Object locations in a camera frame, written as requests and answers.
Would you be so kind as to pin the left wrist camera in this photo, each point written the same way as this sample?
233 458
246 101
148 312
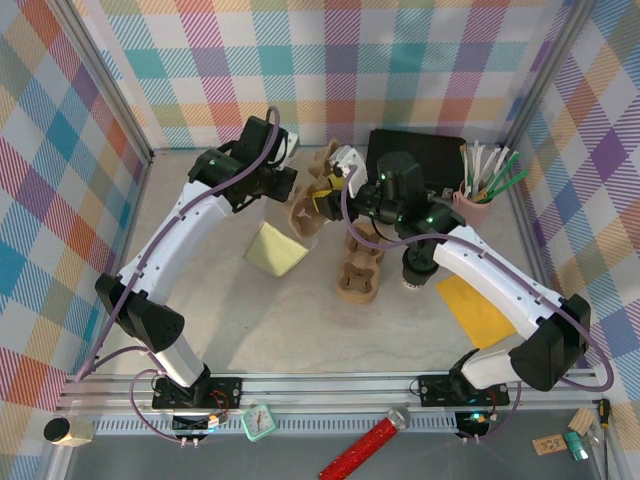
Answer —
291 144

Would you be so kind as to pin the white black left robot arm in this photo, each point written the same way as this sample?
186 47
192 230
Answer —
165 235

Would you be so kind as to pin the green plastic stirrer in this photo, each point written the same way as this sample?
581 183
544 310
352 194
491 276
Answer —
515 181
510 165

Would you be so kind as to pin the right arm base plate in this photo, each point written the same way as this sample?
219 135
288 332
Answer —
435 390

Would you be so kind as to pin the brown pulp cup carrier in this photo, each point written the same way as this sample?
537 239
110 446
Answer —
306 217

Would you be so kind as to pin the red glitter microphone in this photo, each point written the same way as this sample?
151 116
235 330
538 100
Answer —
360 447

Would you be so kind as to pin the teal binder clip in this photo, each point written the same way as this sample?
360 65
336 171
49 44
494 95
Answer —
576 445

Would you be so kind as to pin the teal alarm clock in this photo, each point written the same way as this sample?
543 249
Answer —
259 422

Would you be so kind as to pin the stacked brown pulp cup carriers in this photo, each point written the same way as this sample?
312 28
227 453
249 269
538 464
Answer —
357 287

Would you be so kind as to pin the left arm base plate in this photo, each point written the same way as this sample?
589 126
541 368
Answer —
225 392

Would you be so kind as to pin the yellow paper bag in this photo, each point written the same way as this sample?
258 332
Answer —
275 250

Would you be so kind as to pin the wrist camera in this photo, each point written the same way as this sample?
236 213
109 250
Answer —
350 160
291 144

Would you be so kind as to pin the aluminium frame post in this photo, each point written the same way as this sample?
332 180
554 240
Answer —
545 75
107 85

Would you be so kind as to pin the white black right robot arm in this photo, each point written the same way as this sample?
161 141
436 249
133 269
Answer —
480 270

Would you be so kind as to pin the wooden block with black knob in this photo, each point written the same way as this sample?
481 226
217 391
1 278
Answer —
75 432

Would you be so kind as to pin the yellow paper napkin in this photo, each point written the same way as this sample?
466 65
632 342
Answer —
475 310

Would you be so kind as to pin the small wooden block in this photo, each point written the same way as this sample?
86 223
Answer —
581 420

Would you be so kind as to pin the black paper coffee cup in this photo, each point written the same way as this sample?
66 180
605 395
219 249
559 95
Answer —
419 281

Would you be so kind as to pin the black hard case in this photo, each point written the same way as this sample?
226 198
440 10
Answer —
440 150

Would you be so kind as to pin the pink cup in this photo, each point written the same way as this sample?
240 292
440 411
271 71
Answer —
475 212

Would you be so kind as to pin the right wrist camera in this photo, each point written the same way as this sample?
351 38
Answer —
350 160

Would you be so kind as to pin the aluminium front rail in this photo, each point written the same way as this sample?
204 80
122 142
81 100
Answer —
325 387

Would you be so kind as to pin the black yellow screwdriver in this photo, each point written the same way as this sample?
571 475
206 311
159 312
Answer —
604 412

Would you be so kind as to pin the aluminium side rail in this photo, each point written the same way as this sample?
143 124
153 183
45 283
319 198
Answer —
523 240

